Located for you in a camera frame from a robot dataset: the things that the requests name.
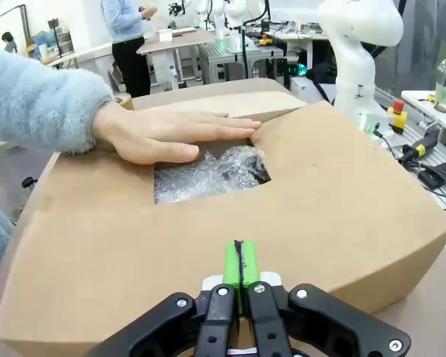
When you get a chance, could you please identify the white side table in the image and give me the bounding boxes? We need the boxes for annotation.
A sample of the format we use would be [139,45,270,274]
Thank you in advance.
[400,88,446,126]

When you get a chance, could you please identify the black cloth bag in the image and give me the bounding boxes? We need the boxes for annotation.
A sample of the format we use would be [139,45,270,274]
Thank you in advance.
[305,62,338,86]

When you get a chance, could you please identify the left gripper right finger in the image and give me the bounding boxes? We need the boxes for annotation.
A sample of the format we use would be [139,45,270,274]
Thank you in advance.
[239,239,413,357]

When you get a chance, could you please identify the wooden top work table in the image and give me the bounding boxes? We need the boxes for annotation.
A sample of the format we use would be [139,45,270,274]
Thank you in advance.
[136,28,219,91]

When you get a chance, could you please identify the clear bubble wrap sheet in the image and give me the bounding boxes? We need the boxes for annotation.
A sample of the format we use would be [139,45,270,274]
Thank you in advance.
[154,145,273,205]

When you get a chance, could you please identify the white carton box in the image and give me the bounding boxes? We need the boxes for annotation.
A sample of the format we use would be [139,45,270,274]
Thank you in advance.
[289,75,338,106]

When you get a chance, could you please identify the yellow emergency stop box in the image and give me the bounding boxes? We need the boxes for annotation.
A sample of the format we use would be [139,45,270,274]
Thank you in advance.
[386,99,409,134]

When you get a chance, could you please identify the aluminium frame cart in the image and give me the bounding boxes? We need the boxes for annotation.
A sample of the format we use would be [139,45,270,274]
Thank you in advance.
[198,38,285,86]

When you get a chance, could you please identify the person's left hand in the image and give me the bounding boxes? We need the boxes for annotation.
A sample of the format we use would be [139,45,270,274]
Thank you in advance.
[91,100,263,165]

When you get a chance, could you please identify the person's left forearm blue sleeve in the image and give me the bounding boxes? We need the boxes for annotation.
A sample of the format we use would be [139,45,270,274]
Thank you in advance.
[0,49,115,156]

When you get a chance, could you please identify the large brown cardboard box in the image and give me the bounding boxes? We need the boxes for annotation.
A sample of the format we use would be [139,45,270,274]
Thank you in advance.
[0,77,446,345]

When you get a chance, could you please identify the black and yellow hand tool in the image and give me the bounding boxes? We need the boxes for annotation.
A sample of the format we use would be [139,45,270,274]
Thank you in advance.
[398,127,442,164]

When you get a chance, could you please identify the black floor stand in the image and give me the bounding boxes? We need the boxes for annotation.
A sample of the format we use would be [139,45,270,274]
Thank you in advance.
[46,18,65,68]

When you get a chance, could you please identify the flat black device box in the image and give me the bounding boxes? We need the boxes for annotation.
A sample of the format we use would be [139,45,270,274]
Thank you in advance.
[418,162,446,187]

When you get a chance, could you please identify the bystander with black hair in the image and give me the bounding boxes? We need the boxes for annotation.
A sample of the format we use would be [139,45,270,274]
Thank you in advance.
[1,31,19,54]

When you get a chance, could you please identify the bystander in light blue shirt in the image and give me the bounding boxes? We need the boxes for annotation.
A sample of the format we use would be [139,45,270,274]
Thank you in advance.
[100,0,159,99]

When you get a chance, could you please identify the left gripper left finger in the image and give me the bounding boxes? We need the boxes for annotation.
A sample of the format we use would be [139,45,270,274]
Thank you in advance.
[91,240,243,357]

